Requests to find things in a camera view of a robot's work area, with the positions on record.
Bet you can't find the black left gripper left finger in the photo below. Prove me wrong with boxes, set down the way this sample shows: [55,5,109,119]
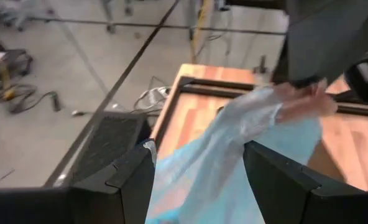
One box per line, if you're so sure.
[0,139,157,224]

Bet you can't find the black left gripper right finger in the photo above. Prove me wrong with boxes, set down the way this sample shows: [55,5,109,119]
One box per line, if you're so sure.
[242,140,368,224]

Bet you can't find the grey plastic trash bin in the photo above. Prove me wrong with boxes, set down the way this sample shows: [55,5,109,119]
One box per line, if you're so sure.
[270,0,368,90]

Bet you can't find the black power strip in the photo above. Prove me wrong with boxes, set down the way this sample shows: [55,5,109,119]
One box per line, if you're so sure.
[49,91,62,113]

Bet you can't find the white power strip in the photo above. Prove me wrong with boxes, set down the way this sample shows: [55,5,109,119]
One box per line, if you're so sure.
[132,86,172,112]

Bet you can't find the black rolling stand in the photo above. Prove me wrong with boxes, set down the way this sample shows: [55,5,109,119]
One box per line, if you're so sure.
[0,48,34,79]

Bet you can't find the black floor cable bundle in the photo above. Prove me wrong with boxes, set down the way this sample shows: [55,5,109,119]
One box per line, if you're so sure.
[0,83,53,115]

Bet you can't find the black aluminium table frame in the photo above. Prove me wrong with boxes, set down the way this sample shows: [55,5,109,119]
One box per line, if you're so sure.
[152,75,368,149]

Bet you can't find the yellow cable with plug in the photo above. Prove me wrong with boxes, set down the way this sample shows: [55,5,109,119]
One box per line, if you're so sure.
[0,60,17,102]

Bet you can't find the yellow extension cable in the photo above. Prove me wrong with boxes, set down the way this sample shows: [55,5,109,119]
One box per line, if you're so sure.
[190,0,212,65]

